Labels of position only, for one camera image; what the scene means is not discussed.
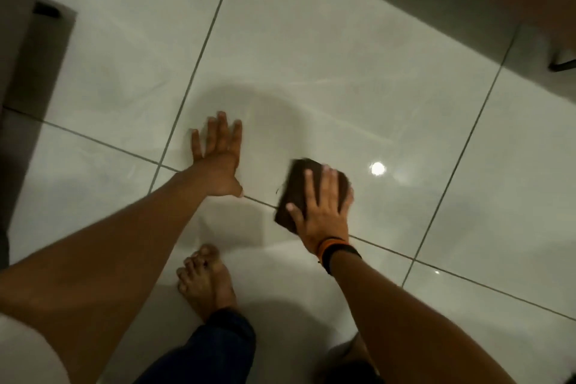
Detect person's right hand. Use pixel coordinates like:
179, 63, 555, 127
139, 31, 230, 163
286, 165, 355, 255

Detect person's left hand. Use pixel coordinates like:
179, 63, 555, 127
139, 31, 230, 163
191, 111, 244, 198

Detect dark brown cleaning cloth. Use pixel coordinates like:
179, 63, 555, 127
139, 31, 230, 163
274, 157, 351, 235

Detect person's right forearm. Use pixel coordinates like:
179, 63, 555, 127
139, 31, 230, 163
330, 250, 517, 384

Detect person's left forearm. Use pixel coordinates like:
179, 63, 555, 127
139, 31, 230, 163
0, 162, 216, 384

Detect orange wristband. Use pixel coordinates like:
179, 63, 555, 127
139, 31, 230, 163
316, 237, 350, 263

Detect black wristband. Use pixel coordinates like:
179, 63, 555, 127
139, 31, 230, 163
321, 244, 362, 276

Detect person's left foot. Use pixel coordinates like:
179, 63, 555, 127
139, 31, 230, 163
176, 243, 238, 323

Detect dark blue trousers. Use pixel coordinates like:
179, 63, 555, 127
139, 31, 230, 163
134, 308, 381, 384

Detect black furniture leg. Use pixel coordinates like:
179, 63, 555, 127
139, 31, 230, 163
547, 57, 576, 73

